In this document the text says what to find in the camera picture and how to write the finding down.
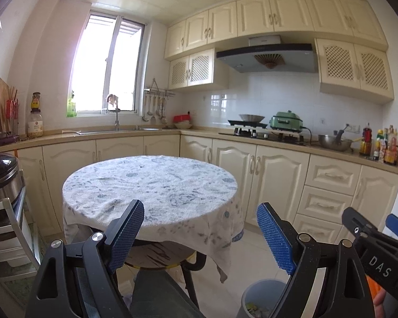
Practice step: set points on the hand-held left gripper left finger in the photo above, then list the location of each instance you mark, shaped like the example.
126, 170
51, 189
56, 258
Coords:
126, 235

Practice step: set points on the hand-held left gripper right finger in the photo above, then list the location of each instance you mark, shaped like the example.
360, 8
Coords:
275, 238

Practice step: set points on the grey plastic bin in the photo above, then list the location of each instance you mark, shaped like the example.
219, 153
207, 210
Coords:
255, 293

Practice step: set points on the person's right hand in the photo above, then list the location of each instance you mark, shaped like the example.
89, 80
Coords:
379, 301

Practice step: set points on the round table with floral cloth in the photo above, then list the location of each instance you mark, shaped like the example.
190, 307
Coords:
152, 185

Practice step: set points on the cream lower cabinets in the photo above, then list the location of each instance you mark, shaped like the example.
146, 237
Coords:
282, 179

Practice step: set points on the cream cabinets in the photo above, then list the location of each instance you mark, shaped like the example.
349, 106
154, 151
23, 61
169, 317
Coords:
282, 179
252, 16

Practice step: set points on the dark grey chair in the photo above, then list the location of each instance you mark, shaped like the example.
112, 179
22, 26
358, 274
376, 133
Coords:
162, 294

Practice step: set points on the cluster of condiment bottles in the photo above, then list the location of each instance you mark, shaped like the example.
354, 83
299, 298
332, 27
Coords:
388, 149

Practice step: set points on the dark sauce bottle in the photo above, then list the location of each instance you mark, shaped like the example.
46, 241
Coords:
366, 142

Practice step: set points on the black gas hob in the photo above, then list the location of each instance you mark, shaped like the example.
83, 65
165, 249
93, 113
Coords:
262, 136

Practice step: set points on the metal faucet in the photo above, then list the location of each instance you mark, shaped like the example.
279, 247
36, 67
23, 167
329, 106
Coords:
116, 119

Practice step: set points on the green electric cooker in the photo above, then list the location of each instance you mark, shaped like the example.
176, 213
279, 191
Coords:
285, 121

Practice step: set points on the white shelf rack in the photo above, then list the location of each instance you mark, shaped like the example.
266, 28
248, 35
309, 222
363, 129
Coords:
6, 235

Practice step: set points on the shallow metal wok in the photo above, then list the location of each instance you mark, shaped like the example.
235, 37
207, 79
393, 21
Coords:
251, 118

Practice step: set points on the white bowl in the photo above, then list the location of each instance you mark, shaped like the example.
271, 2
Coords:
183, 126

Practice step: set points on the hanging metal utensils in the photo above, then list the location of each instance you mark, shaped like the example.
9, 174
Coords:
153, 111

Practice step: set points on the beige countertop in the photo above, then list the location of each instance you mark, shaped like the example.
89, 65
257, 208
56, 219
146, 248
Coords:
202, 131

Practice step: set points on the red container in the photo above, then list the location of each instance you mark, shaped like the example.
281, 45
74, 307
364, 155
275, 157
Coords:
182, 118

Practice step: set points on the pink cloth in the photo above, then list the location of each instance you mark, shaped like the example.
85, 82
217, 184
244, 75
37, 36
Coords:
111, 101

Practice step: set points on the steel black-lid cooker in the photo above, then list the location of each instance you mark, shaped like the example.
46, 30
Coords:
1, 175

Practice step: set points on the green dish soap bottle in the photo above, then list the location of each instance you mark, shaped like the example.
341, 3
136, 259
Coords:
71, 107

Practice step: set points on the glass jar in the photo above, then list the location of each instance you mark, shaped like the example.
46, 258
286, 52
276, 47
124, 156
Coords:
35, 126

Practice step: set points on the metal utensil rack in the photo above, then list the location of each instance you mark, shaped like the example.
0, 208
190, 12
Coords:
159, 91

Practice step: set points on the large lattice door cabinet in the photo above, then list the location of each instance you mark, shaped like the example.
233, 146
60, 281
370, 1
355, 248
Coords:
355, 69

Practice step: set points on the yellow-label bottle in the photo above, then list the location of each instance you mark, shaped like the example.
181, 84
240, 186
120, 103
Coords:
36, 102

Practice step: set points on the red chopsticks holder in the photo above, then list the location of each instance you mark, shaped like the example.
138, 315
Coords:
11, 119

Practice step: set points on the kitchen window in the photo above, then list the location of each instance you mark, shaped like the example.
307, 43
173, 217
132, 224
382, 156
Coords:
106, 66

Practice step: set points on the grey range hood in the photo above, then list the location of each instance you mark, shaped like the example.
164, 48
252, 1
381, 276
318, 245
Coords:
268, 59

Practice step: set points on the small lattice door cabinet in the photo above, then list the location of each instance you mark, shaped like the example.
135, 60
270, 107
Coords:
199, 69

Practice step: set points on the wooden cutting board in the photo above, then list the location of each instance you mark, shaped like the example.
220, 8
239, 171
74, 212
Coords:
2, 99

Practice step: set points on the cream upper cabinets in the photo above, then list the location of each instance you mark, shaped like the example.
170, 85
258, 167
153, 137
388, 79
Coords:
252, 16

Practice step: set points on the white wall outlet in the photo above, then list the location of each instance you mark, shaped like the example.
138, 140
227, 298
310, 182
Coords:
353, 128

